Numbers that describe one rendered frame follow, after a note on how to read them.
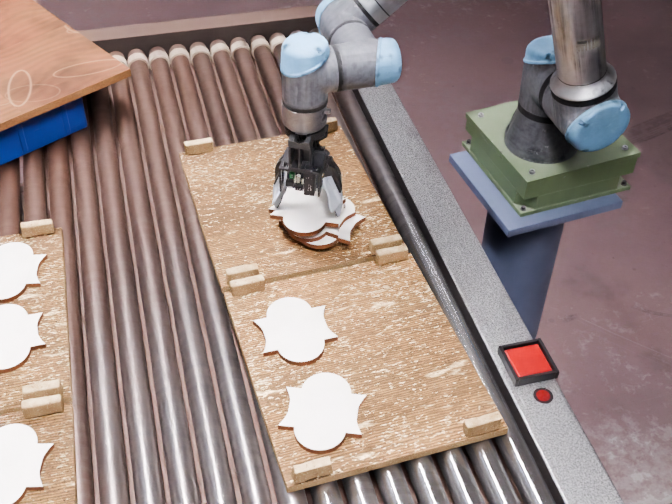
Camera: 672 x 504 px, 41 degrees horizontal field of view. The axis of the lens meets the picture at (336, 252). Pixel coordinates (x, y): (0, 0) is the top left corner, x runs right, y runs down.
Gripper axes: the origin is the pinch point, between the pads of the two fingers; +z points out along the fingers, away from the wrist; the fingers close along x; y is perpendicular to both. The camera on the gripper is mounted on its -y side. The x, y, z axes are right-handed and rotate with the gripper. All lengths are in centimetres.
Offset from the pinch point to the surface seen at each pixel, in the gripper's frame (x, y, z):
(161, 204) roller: -30.0, -3.1, 7.1
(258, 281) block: -5.0, 18.0, 2.8
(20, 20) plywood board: -76, -45, -5
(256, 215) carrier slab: -10.5, -1.7, 5.4
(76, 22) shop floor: -154, -220, 99
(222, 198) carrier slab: -18.2, -5.3, 5.4
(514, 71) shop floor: 43, -220, 99
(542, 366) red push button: 44, 25, 6
